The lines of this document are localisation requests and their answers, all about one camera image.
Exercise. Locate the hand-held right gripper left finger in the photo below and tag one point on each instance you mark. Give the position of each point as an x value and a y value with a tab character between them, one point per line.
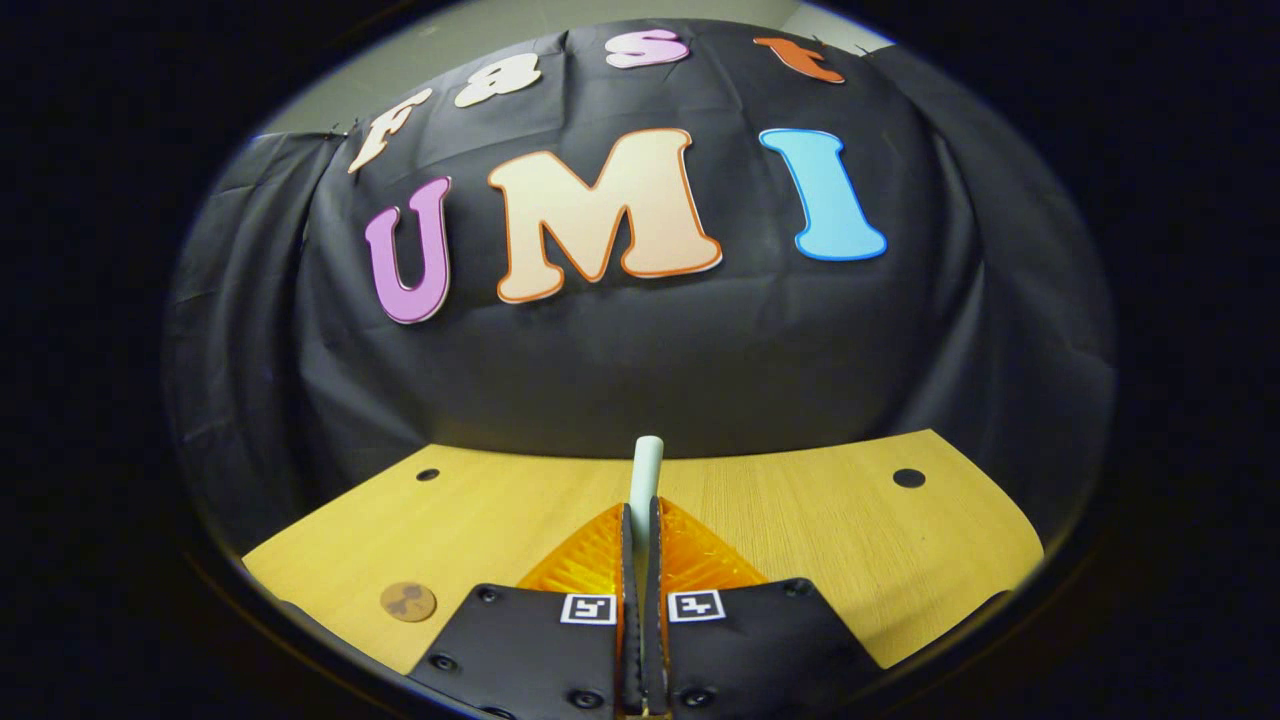
530	650

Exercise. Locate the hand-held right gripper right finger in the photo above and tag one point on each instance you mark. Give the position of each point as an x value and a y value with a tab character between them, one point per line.
760	650

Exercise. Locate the round brown coaster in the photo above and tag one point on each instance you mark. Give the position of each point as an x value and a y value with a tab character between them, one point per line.
408	602

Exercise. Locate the pale green toothbrush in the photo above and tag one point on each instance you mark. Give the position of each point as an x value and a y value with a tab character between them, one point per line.
646	470

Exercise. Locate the wooden desktop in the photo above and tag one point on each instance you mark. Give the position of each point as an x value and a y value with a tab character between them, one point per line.
850	540

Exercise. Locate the black backdrop cloth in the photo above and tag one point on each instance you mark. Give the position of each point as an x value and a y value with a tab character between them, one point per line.
650	370

